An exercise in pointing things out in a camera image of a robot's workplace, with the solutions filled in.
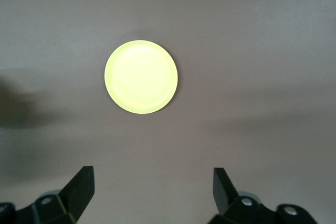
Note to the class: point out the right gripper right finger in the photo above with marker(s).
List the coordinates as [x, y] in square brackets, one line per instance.
[225, 195]

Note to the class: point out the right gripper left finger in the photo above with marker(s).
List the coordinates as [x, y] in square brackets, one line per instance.
[76, 195]

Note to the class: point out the yellow round plate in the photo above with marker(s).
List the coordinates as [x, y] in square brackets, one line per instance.
[141, 77]

